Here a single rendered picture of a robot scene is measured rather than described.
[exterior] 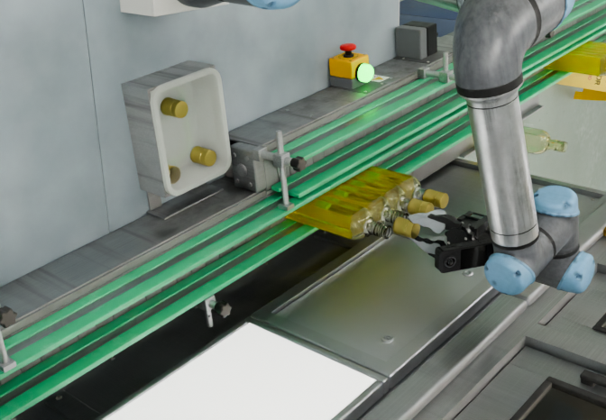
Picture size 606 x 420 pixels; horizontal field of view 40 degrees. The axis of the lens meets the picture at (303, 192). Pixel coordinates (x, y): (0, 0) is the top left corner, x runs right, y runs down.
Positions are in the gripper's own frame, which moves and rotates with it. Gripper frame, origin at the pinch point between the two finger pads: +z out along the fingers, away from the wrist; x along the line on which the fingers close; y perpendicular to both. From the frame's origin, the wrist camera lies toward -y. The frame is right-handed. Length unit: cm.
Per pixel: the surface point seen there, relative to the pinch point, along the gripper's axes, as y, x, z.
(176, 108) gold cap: -26, 27, 36
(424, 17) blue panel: 100, 16, 64
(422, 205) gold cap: 7.5, 1.5, 2.6
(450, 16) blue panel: 104, 16, 57
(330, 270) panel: -6.0, -12.1, 17.0
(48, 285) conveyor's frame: -60, 5, 35
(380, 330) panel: -17.0, -13.0, -4.2
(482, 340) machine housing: -8.6, -13.1, -21.2
